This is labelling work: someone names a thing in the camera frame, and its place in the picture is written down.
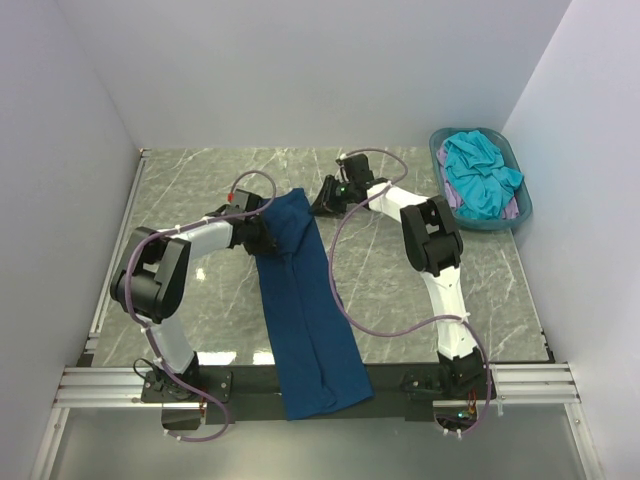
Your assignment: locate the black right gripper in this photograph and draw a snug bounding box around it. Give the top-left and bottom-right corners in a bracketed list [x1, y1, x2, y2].
[308, 176, 356, 218]

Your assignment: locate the dark blue printed t-shirt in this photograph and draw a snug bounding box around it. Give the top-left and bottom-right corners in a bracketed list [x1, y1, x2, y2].
[255, 188, 374, 420]

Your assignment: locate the black base crossbar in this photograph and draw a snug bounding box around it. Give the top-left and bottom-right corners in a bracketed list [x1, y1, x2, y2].
[141, 352, 496, 431]

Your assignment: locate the aluminium frame rail left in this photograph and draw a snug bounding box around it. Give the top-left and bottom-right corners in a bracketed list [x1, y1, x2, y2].
[78, 148, 150, 366]

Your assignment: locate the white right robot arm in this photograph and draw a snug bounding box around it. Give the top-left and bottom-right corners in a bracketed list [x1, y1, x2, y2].
[310, 148, 492, 399]

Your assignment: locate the aluminium frame rail front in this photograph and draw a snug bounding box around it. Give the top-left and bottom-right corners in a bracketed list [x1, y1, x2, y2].
[53, 363, 580, 411]

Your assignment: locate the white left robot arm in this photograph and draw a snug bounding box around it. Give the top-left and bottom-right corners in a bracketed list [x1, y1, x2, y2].
[109, 189, 276, 402]

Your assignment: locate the teal plastic laundry basket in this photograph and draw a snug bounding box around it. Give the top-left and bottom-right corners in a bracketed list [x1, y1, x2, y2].
[429, 127, 533, 231]

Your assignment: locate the turquoise t-shirt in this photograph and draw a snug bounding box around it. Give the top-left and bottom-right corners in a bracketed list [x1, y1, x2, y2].
[442, 130, 524, 219]

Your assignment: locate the aluminium frame rail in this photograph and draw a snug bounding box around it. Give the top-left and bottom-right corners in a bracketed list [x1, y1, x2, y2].
[53, 363, 580, 411]
[78, 148, 150, 366]

